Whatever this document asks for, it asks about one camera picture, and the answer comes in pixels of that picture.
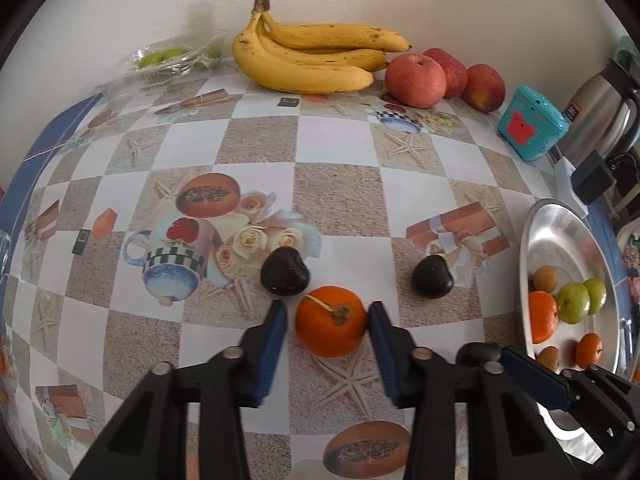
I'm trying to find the small green fruit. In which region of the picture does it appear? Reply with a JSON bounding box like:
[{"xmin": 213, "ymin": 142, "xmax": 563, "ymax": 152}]
[{"xmin": 582, "ymin": 277, "xmax": 607, "ymax": 316}]

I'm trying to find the large brown round fruit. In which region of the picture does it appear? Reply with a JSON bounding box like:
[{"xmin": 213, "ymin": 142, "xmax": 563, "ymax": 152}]
[{"xmin": 533, "ymin": 266, "xmax": 559, "ymax": 294}]

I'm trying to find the round metal plate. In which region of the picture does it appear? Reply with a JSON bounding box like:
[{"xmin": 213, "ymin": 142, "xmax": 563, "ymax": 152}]
[{"xmin": 519, "ymin": 198, "xmax": 632, "ymax": 463}]

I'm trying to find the clear bag of green fruit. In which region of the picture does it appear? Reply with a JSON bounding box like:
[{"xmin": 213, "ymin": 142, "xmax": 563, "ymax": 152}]
[{"xmin": 125, "ymin": 32, "xmax": 226, "ymax": 77}]

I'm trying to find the checkered printed tablecloth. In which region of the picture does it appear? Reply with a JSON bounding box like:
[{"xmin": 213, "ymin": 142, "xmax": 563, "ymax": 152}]
[{"xmin": 0, "ymin": 67, "xmax": 621, "ymax": 480}]

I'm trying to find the red apple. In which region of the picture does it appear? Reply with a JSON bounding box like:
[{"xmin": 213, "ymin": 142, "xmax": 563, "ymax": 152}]
[
  {"xmin": 461, "ymin": 63, "xmax": 506, "ymax": 112},
  {"xmin": 385, "ymin": 54, "xmax": 447, "ymax": 108},
  {"xmin": 423, "ymin": 48, "xmax": 469, "ymax": 99}
]

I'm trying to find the small orange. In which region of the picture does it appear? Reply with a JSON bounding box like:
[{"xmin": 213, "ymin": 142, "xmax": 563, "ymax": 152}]
[{"xmin": 575, "ymin": 332, "xmax": 604, "ymax": 370}]

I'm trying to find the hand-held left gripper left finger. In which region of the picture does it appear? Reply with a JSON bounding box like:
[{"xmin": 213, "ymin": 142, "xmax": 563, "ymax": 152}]
[{"xmin": 72, "ymin": 300, "xmax": 288, "ymax": 480}]

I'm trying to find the large green fruit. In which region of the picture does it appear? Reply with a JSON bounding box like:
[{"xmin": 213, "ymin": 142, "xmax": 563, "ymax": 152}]
[{"xmin": 556, "ymin": 282, "xmax": 591, "ymax": 325}]

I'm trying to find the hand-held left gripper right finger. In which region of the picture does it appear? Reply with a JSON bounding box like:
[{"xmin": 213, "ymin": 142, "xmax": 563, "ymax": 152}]
[{"xmin": 367, "ymin": 301, "xmax": 573, "ymax": 480}]

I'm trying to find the dark avocado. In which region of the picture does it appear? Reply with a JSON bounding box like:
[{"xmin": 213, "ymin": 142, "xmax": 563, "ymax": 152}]
[
  {"xmin": 411, "ymin": 255, "xmax": 455, "ymax": 299},
  {"xmin": 260, "ymin": 246, "xmax": 311, "ymax": 296}
]

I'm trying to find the teal box with red label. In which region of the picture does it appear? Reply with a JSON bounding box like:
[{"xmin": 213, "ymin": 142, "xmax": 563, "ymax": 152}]
[{"xmin": 497, "ymin": 85, "xmax": 571, "ymax": 162}]

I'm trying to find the black power adapter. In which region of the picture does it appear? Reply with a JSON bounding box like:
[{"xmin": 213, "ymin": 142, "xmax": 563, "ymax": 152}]
[{"xmin": 571, "ymin": 151, "xmax": 617, "ymax": 205}]

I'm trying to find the stainless steel thermos jug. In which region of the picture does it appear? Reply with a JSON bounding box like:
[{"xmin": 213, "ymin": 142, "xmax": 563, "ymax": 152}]
[{"xmin": 555, "ymin": 57, "xmax": 640, "ymax": 161}]

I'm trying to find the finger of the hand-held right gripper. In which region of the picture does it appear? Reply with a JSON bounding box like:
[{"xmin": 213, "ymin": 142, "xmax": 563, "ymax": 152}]
[{"xmin": 500, "ymin": 347, "xmax": 640, "ymax": 435}]

